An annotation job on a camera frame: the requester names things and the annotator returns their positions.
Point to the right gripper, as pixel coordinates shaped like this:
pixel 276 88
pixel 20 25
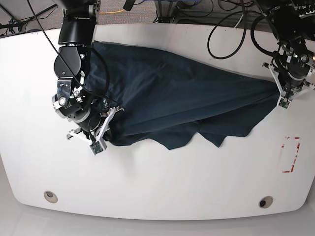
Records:
pixel 92 116

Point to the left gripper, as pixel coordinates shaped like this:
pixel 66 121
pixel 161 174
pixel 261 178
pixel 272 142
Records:
pixel 292 66

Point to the dark teal T-shirt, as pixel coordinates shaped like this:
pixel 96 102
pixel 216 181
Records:
pixel 169 98

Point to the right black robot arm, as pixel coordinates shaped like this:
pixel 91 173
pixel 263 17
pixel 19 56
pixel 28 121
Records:
pixel 76 41

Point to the red tape rectangle marking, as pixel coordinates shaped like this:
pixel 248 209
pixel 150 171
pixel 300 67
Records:
pixel 289 153

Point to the black tripod leg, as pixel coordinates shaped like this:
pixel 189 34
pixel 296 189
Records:
pixel 20 10

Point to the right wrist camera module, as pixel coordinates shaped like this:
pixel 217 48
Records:
pixel 98 147

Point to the left table cable grommet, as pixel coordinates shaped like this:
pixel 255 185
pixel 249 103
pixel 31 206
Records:
pixel 50 197

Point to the table cable grommet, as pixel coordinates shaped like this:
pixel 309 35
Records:
pixel 266 202
pixel 50 197

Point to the right table cable grommet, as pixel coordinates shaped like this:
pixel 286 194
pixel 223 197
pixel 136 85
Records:
pixel 266 202

